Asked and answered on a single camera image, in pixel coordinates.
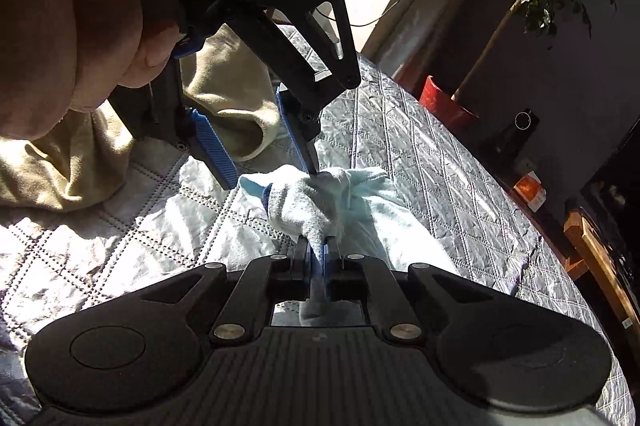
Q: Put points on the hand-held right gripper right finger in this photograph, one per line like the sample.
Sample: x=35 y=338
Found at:
x=328 y=271

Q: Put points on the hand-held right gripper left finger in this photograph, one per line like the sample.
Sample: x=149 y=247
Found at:
x=300 y=277

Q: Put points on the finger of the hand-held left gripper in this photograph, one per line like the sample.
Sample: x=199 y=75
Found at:
x=212 y=145
x=300 y=125

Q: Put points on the white navy-sleeved printed t-shirt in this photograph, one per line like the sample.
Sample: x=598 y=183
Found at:
x=305 y=201

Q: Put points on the person's left hand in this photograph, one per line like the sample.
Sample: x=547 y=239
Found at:
x=55 y=30

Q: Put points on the grey quilted bedspread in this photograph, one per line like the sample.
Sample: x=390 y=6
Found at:
x=425 y=145

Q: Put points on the red plant pot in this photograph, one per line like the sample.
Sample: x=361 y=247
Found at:
x=445 y=103

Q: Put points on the pale yellow garment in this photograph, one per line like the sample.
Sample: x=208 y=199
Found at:
x=60 y=165

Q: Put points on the black speaker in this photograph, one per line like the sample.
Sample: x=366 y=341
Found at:
x=515 y=138

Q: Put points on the orange and white box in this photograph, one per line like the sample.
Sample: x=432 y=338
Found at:
x=529 y=192

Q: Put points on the wooden television stand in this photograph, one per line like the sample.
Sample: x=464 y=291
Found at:
x=600 y=251

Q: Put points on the black flat television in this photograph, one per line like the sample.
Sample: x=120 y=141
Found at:
x=620 y=186

